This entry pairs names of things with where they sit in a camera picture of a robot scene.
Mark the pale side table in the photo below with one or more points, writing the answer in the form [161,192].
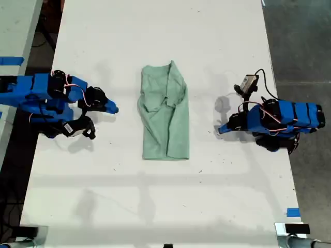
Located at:
[13,31]

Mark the long blue tape strip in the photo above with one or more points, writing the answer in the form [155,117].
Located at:
[11,60]

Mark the black and grey camera box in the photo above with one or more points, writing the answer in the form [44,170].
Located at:
[248,82]

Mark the silver metal table bracket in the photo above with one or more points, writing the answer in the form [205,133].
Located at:
[42,236]
[280,232]

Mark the short black camera stalk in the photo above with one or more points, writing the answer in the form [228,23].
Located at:
[247,99]
[84,115]

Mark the square blue tape piece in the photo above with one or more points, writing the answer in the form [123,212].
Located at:
[293,212]

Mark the grey tube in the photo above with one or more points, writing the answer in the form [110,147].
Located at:
[15,244]
[300,242]

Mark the small black clamp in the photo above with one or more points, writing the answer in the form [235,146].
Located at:
[168,246]

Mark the pale green T-shirt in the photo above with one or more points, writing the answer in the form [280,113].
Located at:
[165,129]

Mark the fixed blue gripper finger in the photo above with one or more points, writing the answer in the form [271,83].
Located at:
[111,110]
[228,130]

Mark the black camera box, white label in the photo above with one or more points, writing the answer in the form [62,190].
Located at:
[80,125]

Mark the blue and black arm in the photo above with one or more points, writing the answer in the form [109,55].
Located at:
[31,87]
[297,116]

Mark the small black box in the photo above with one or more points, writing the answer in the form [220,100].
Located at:
[297,228]
[28,231]

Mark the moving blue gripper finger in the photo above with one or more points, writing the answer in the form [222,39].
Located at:
[112,106]
[227,126]

